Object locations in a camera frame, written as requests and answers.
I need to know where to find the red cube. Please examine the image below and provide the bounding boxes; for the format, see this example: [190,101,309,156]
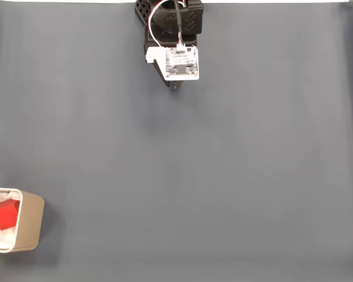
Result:
[0,198,21,231]

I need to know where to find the tan box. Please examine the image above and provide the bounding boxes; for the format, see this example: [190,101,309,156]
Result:
[0,187,45,253]

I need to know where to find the grey table mat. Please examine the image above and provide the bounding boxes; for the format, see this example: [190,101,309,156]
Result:
[0,2,353,282]

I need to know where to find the black camera cable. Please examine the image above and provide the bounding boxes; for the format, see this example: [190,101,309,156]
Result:
[172,0,184,45]

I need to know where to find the white printed camera mount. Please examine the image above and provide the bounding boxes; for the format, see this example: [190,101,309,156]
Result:
[145,46,168,80]

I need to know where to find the white camera circuit board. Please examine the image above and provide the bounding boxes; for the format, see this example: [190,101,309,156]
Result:
[165,46,200,81]

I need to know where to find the red white black servo wire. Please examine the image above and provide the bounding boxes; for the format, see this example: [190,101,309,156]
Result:
[148,0,177,48]

